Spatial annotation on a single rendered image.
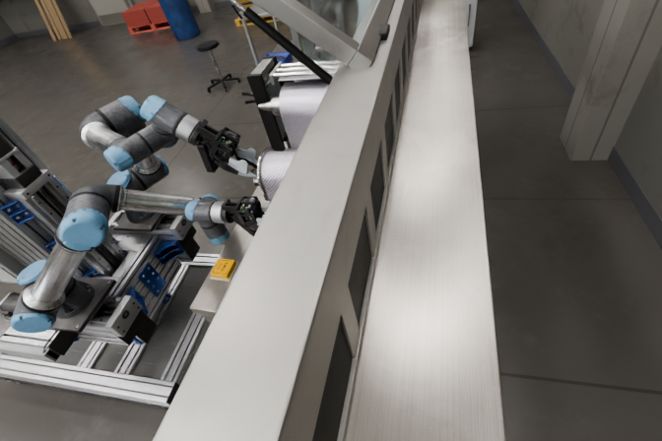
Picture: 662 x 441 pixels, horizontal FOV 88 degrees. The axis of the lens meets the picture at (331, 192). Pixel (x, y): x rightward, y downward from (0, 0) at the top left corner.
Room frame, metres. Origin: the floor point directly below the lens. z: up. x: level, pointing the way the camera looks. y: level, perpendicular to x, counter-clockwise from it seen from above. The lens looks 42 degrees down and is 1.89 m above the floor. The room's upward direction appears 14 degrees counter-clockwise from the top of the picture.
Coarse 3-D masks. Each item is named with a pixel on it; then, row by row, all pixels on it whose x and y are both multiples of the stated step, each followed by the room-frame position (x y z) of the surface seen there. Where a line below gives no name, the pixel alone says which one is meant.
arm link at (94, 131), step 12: (84, 120) 1.21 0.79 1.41; (96, 120) 1.21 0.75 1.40; (84, 132) 1.14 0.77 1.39; (96, 132) 1.09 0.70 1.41; (108, 132) 1.05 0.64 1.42; (96, 144) 1.05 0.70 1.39; (108, 144) 0.96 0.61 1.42; (120, 144) 0.92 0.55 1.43; (132, 144) 0.92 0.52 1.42; (144, 144) 0.93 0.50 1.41; (108, 156) 0.88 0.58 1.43; (120, 156) 0.88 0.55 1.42; (132, 156) 0.90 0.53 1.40; (144, 156) 0.92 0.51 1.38; (120, 168) 0.87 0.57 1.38
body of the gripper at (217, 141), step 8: (200, 128) 0.90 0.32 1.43; (208, 128) 0.91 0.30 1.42; (224, 128) 0.92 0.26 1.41; (192, 136) 0.89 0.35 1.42; (200, 136) 0.91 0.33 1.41; (208, 136) 0.89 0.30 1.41; (216, 136) 0.88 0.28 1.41; (224, 136) 0.90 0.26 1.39; (232, 136) 0.90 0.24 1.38; (192, 144) 0.90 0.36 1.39; (208, 144) 0.90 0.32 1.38; (216, 144) 0.86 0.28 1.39; (224, 144) 0.88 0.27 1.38; (232, 144) 0.88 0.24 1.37; (216, 152) 0.87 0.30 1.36; (224, 152) 0.87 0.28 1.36; (232, 152) 0.91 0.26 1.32
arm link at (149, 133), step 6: (150, 126) 0.99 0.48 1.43; (138, 132) 0.97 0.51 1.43; (144, 132) 0.96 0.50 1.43; (150, 132) 0.96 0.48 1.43; (156, 132) 0.96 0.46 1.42; (150, 138) 0.95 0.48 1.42; (156, 138) 0.95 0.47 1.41; (162, 138) 0.96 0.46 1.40; (168, 138) 0.97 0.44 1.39; (174, 138) 0.99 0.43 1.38; (150, 144) 0.93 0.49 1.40; (156, 144) 0.94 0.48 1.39; (162, 144) 0.96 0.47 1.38; (168, 144) 0.99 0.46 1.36; (174, 144) 1.01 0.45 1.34; (156, 150) 0.94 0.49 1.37
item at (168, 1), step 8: (160, 0) 7.48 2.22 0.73; (168, 0) 7.41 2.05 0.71; (176, 0) 7.44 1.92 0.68; (184, 0) 7.56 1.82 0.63; (168, 8) 7.42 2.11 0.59; (176, 8) 7.42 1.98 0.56; (184, 8) 7.49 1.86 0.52; (168, 16) 7.45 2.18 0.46; (176, 16) 7.41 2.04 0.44; (184, 16) 7.45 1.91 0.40; (192, 16) 7.60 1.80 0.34; (176, 24) 7.41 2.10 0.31; (184, 24) 7.42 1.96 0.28; (192, 24) 7.51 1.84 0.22; (176, 32) 7.44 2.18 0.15; (184, 32) 7.41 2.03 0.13; (192, 32) 7.46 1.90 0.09
